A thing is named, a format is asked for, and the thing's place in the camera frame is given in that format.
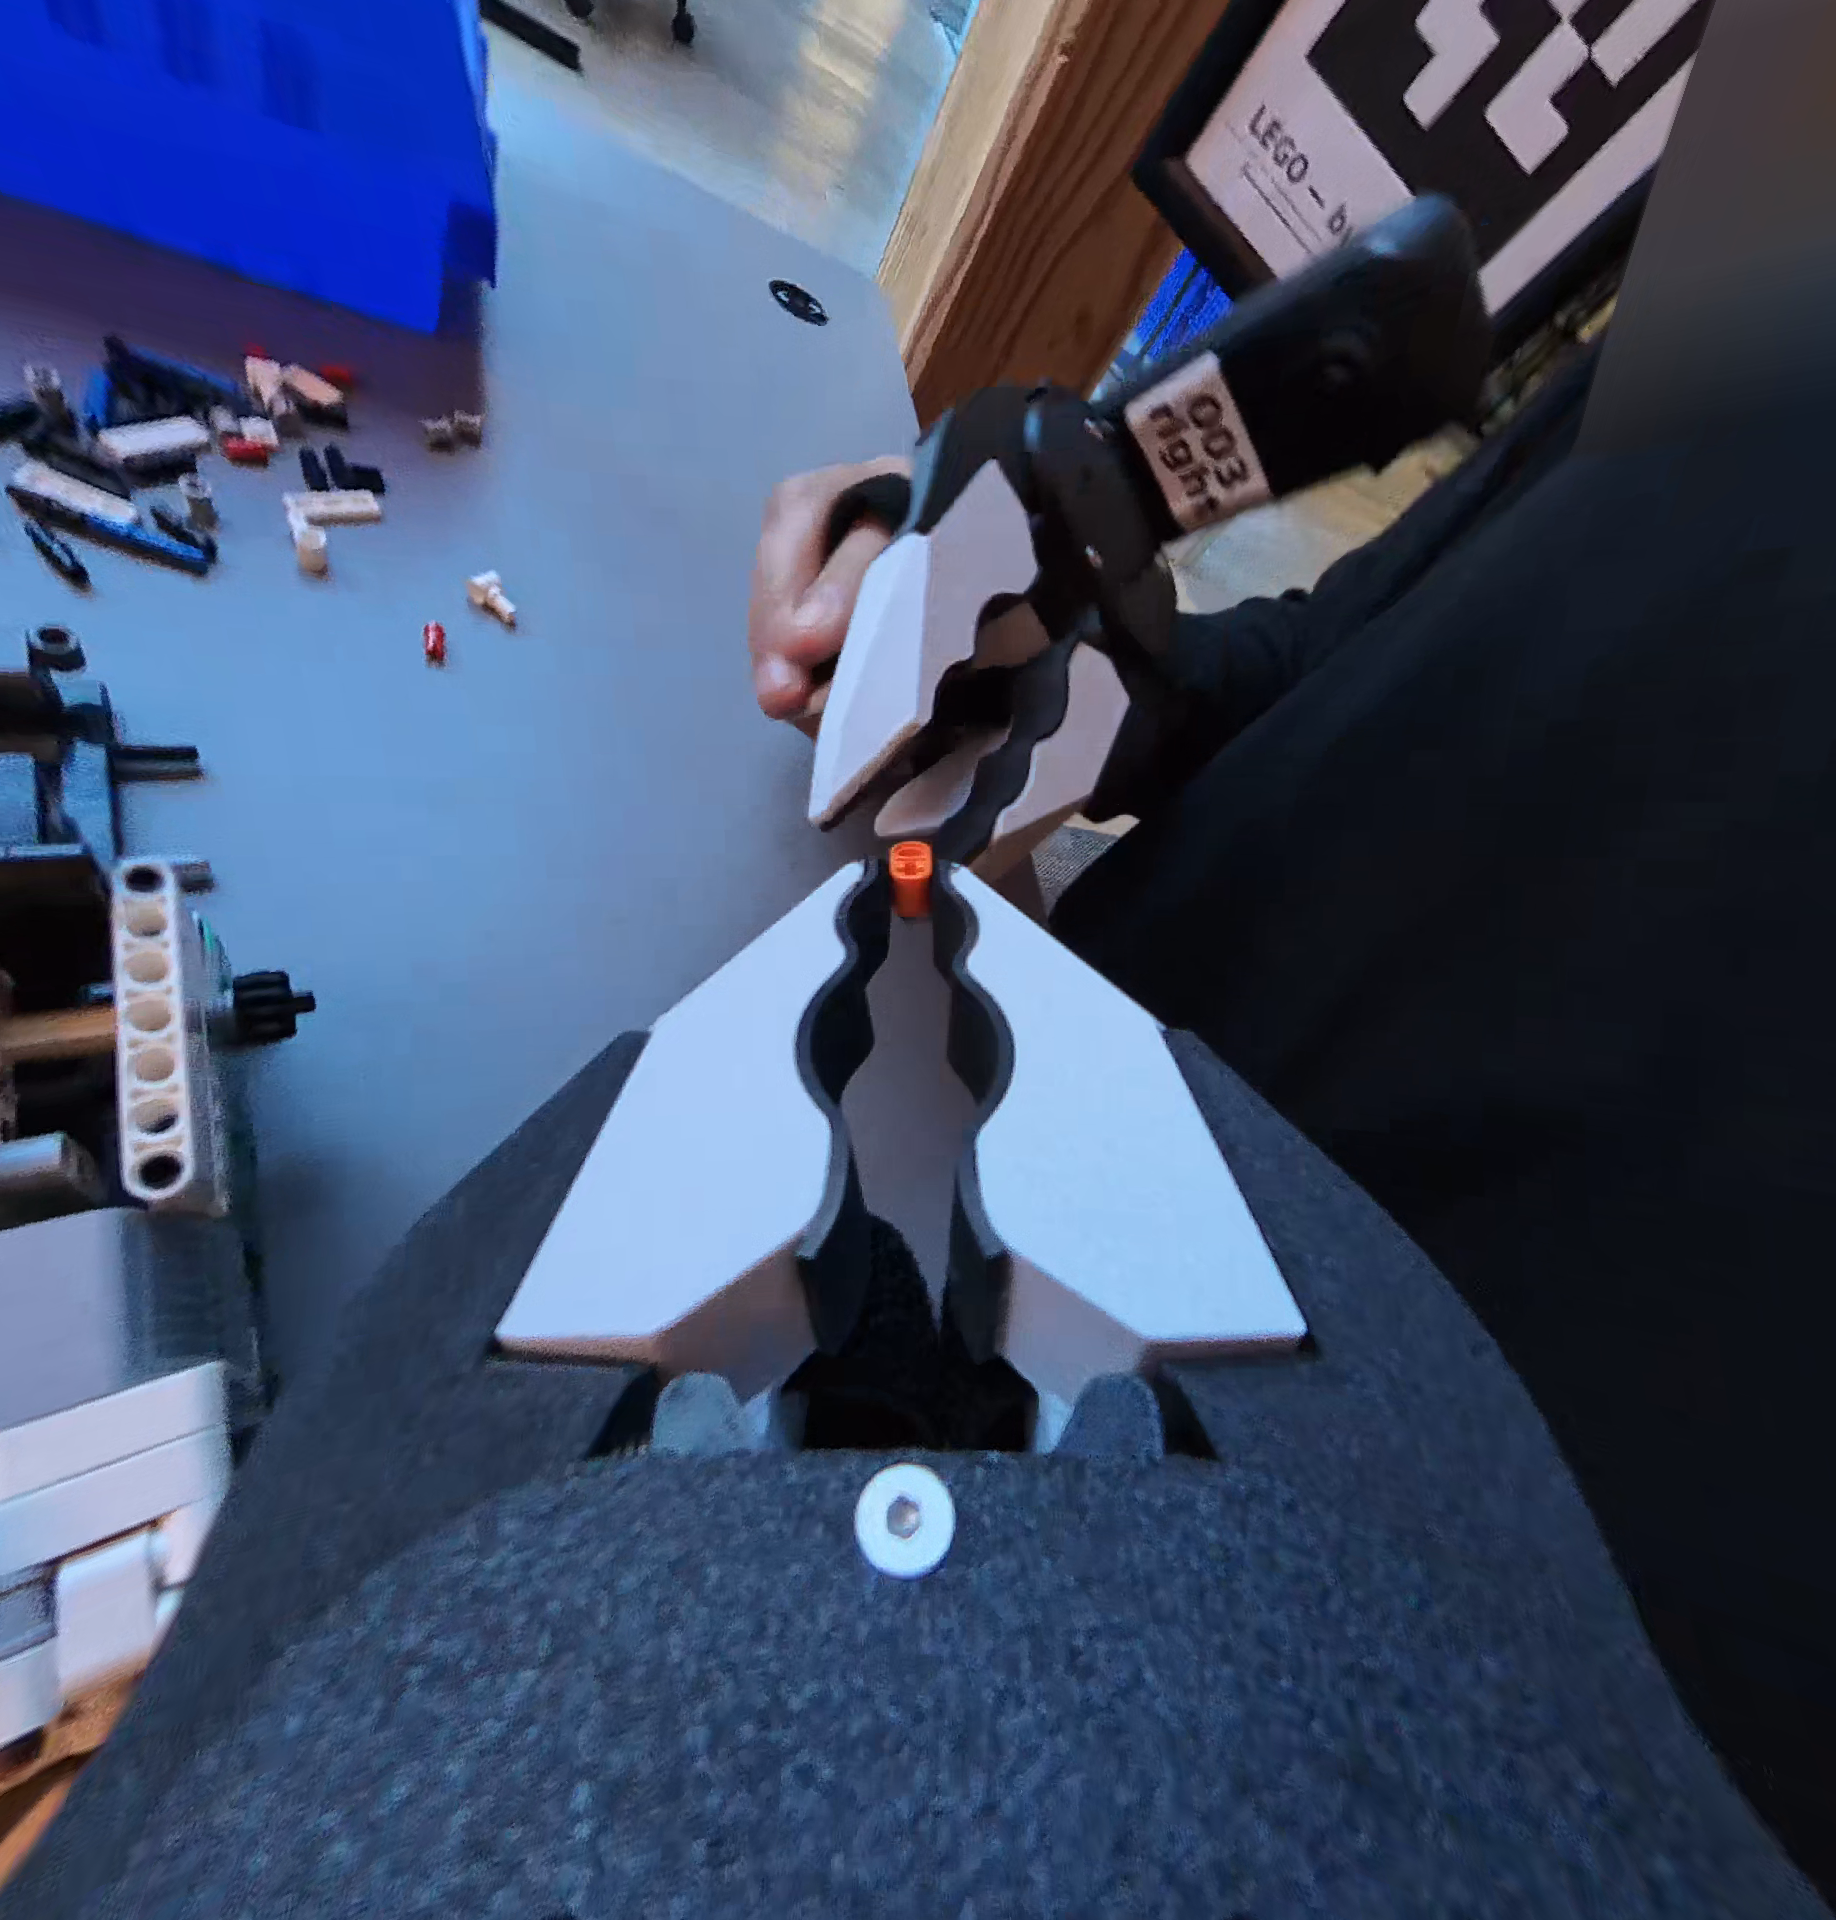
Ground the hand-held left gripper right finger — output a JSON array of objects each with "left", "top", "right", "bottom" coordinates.
[{"left": 934, "top": 867, "right": 1310, "bottom": 1452}]

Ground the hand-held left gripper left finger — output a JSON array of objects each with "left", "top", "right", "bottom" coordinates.
[{"left": 492, "top": 858, "right": 881, "bottom": 1452}]

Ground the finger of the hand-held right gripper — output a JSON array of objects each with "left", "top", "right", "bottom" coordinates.
[
  {"left": 808, "top": 456, "right": 1039, "bottom": 835},
  {"left": 876, "top": 591, "right": 1147, "bottom": 887}
]

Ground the partly built lego truck model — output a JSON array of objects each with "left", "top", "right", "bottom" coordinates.
[{"left": 0, "top": 620, "right": 323, "bottom": 1806}]

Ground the person's right forearm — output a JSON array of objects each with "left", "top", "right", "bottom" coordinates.
[{"left": 1121, "top": 568, "right": 1400, "bottom": 818}]

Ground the pile of loose lego pieces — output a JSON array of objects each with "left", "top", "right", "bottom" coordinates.
[{"left": 0, "top": 336, "right": 394, "bottom": 588}]

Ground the person's right hand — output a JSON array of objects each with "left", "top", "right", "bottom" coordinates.
[{"left": 749, "top": 452, "right": 923, "bottom": 731}]

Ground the framed printed tag sign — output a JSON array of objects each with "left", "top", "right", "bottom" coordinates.
[{"left": 1130, "top": 0, "right": 1713, "bottom": 325}]

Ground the black chair base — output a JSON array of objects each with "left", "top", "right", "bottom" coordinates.
[{"left": 481, "top": 0, "right": 703, "bottom": 74}]

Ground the blue plastic bin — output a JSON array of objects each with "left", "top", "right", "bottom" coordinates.
[{"left": 0, "top": 0, "right": 501, "bottom": 336}]

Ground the wooden post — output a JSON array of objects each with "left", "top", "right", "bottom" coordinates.
[{"left": 876, "top": 0, "right": 1284, "bottom": 427}]

